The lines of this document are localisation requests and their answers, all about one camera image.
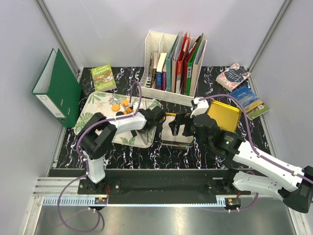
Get gold cookie tin base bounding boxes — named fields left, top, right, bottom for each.
left=161, top=113, right=194, bottom=148

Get metal serving tongs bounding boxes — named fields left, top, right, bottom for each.
left=131, top=130, right=152, bottom=144

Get black sandwich cookie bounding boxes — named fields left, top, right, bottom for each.
left=116, top=111, right=124, bottom=116

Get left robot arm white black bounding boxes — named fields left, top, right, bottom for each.
left=76, top=106, right=166, bottom=194

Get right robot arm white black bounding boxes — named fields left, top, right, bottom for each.
left=169, top=97, right=313, bottom=213

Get white paper cup front left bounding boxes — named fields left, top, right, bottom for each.
left=161, top=122, right=175, bottom=141

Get gold tin lid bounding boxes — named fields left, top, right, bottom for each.
left=207, top=100, right=242, bottom=133

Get orange round sandwich cookie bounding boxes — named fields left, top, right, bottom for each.
left=121, top=99, right=129, bottom=107

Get floral patterned serving tray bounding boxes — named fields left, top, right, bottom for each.
left=74, top=92, right=157, bottom=148

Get blue landscape cover book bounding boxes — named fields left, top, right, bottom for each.
left=230, top=86, right=269, bottom=120

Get white desk file organizer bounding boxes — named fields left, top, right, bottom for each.
left=140, top=31, right=207, bottom=106

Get floral cover paperback book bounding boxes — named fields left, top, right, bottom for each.
left=216, top=63, right=251, bottom=92

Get green treehouse paperback book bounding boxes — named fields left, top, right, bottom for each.
left=91, top=64, right=116, bottom=92

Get green lever arch binder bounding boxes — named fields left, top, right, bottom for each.
left=32, top=49, right=81, bottom=128

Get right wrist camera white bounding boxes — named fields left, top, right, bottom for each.
left=190, top=97, right=209, bottom=118

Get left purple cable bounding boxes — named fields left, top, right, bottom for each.
left=57, top=81, right=145, bottom=233

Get purple cable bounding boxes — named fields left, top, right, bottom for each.
left=57, top=81, right=145, bottom=233
left=195, top=94, right=313, bottom=212

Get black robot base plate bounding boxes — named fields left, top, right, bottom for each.
left=77, top=168, right=251, bottom=205

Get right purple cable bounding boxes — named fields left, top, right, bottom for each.
left=195, top=94, right=313, bottom=212

